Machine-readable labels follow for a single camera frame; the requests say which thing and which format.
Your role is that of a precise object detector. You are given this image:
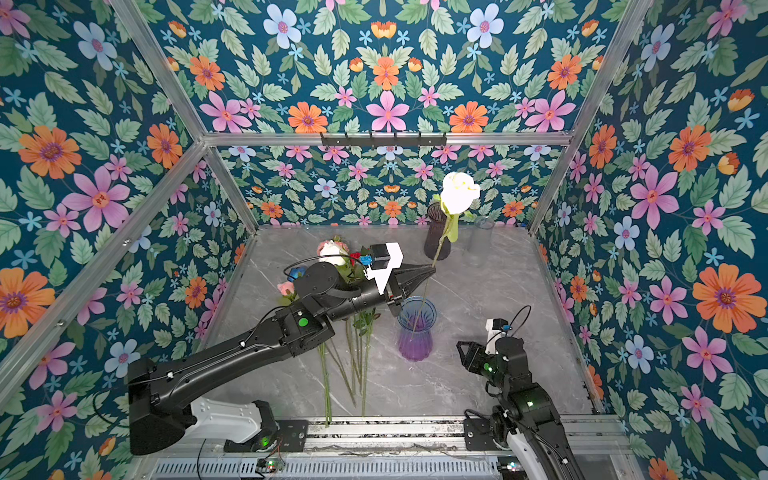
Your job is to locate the black hook rail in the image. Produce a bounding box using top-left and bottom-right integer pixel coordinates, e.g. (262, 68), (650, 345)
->
(320, 133), (448, 148)

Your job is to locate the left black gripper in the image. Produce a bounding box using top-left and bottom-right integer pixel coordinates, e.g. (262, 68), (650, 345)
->
(325, 253), (436, 319)

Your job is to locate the artificial flower bunch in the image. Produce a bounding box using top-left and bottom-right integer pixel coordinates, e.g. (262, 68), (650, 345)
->
(277, 236), (379, 424)

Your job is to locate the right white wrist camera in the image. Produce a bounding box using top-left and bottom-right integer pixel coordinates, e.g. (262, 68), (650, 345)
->
(485, 318), (510, 346)

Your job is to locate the cream white rose stem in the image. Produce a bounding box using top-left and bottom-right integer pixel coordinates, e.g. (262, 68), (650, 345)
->
(413, 171), (482, 328)

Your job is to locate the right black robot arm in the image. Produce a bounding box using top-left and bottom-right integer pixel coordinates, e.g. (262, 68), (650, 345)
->
(457, 335), (584, 479)

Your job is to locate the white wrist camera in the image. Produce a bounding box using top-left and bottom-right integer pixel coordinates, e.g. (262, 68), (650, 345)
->
(485, 318), (510, 346)
(365, 242), (403, 294)

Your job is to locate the aluminium mounting rail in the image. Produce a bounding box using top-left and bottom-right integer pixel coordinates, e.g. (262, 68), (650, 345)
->
(137, 415), (631, 458)

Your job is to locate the purple blue glass vase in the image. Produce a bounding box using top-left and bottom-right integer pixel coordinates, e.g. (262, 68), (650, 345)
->
(397, 297), (438, 362)

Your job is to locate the dark mauve glass vase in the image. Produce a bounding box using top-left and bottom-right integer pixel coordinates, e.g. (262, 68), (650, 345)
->
(423, 202), (451, 261)

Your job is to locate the clear glass vase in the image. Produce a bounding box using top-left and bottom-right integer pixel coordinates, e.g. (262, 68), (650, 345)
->
(468, 216), (495, 255)

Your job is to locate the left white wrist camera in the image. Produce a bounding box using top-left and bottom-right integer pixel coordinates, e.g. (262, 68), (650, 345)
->
(365, 242), (403, 294)

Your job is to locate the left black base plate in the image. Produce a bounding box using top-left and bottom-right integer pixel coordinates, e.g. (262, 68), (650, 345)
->
(223, 418), (310, 454)

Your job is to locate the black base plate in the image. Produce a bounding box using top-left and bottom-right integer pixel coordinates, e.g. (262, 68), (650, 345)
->
(463, 417), (508, 452)
(223, 418), (310, 454)

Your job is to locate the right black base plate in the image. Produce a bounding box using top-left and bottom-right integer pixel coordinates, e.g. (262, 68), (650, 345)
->
(463, 417), (508, 452)

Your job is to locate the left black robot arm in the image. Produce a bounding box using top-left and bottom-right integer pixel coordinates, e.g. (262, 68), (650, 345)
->
(127, 262), (436, 456)

